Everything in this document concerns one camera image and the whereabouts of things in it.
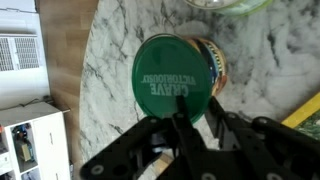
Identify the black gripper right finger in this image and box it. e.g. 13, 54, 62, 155
206, 96, 320, 180

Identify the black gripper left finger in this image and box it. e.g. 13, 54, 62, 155
79, 95, 214, 180

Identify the green plastic can lid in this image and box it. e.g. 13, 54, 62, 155
131, 33, 213, 125

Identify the yellow bordered book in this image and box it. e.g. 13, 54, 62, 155
280, 91, 320, 141

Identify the white TV cabinet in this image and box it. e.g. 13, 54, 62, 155
0, 101, 72, 180

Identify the white vented appliance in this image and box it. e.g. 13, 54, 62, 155
0, 6, 52, 109

